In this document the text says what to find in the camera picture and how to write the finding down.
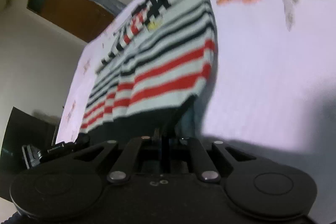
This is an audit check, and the pink floral bed sheet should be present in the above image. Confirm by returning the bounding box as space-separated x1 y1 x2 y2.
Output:
55 0 336 224

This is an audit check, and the brown wooden door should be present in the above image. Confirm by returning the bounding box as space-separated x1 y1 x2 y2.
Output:
27 0 114 43

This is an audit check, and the striped black white red sweater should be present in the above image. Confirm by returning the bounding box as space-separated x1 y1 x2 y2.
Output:
79 0 217 138

